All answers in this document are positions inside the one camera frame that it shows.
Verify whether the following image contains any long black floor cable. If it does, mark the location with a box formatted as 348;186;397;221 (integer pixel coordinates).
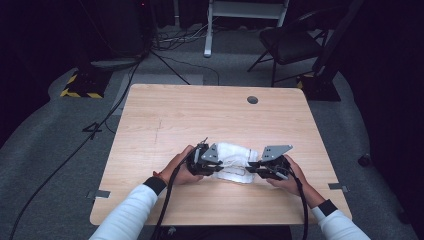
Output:
9;61;141;240

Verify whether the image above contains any person's right hand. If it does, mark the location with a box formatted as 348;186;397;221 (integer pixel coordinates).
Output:
266;155;310;198

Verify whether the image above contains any bundle of floor cables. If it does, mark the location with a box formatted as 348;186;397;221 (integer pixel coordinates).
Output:
153;18;215;52

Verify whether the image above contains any grey floor tape piece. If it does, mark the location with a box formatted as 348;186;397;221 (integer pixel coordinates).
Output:
87;189;112;200
328;182;350;194

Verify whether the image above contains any white towel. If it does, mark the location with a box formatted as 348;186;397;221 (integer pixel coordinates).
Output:
209;142;261;184

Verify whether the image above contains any hand-held gripper black cable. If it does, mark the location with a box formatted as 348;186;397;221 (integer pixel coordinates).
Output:
149;146;201;240
278;166;310;240

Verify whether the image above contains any black yellow striped stand base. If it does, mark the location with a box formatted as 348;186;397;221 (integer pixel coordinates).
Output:
59;68;113;100
296;73;342;102

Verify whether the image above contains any thin black floor cable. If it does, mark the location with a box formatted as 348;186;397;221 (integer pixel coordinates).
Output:
159;53;221;86

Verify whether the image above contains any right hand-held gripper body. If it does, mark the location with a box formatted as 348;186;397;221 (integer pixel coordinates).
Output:
260;144;295;181

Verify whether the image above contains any person's left hand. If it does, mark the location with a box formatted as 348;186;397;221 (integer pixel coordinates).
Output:
159;144;205;186

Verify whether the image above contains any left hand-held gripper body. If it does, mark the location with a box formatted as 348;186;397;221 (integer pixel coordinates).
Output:
185;137;224;177

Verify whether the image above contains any black folding chair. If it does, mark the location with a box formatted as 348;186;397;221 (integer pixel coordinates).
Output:
247;8;329;88

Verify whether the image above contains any left hand-held gripper black cable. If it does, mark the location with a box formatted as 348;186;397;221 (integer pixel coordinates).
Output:
149;146;201;240

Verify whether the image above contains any right hand-held gripper black cable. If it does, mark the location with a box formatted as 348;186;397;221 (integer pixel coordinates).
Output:
278;166;310;240

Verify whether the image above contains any dark cabinet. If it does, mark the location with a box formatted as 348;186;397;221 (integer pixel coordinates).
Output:
98;0;155;59

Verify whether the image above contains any white desk frame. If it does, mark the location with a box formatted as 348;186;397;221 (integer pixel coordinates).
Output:
203;0;290;58

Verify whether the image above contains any black slanted stand pole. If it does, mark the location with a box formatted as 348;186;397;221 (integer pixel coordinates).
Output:
313;0;366;78

